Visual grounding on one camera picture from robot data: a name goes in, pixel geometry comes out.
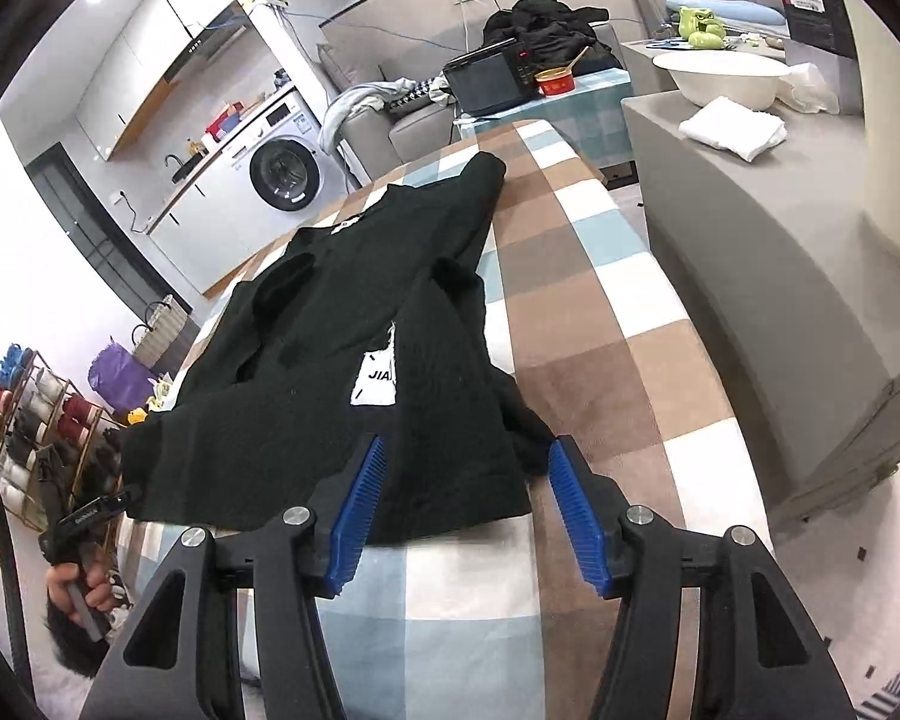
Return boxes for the grey sofa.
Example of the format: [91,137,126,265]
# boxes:
[319,22,460,190]

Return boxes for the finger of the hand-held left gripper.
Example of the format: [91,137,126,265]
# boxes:
[56,490,144,538]

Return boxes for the white upper kitchen cabinets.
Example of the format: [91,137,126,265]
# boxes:
[75,0,250,163]

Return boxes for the red bowl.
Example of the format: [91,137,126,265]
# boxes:
[534,67,578,98]

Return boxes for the black knit sweater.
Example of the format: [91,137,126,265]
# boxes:
[120,152,560,545]

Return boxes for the black door frame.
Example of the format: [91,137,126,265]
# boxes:
[26,142,193,316]

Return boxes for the pile of assorted shoes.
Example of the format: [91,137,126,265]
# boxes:
[0,345,121,512]

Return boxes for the pale rug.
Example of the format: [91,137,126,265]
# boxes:
[765,465,900,720]

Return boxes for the white folded cloth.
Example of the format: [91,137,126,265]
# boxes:
[679,96,789,163]

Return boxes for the white plastic bag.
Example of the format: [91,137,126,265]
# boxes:
[784,60,845,114]

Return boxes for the range hood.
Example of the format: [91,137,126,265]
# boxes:
[169,4,253,84]

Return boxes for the white washing machine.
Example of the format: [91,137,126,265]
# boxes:
[229,86,353,215]

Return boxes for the black microwave oven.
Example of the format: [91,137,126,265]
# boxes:
[442,45,542,118]

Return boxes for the houndstooth pillow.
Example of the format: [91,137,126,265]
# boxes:
[386,86,440,118]

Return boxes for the person's left forearm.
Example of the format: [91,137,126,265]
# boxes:
[41,600,130,680]

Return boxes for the checkered blanket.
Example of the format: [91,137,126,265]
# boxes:
[116,118,778,720]

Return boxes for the blue folded blanket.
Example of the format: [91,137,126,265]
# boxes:
[664,0,785,32]

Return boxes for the person's left hand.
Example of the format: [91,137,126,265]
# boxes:
[45,562,119,614]

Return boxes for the black labelled box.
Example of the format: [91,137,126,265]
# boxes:
[776,0,864,65]

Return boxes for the white lower kitchen cabinets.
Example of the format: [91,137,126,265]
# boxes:
[146,157,272,298]

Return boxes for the green plush toy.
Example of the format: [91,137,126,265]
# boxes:
[679,4,729,50]

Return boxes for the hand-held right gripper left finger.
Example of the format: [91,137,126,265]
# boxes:
[82,433,389,720]

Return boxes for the metal shoe rack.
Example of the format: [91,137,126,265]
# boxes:
[0,345,133,535]

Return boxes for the white kitchen cabinets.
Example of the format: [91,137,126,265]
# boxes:
[146,157,272,298]
[75,0,250,163]

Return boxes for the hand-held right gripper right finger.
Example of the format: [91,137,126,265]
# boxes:
[547,435,857,720]

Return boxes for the teal checkered tablecloth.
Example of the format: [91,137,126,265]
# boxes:
[456,66,632,167]

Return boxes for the purple bag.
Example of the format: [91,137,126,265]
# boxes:
[88,341,163,418]

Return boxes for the pile of black clothes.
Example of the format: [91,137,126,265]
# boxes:
[482,0,620,77]

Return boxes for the striped cloth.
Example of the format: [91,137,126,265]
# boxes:
[855,679,900,720]

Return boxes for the woven laundry basket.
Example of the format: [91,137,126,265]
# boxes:
[131,296,200,373]

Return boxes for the white basin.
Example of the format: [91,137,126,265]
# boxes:
[651,52,789,110]

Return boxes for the pale blue garment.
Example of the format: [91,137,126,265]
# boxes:
[319,79,421,148]

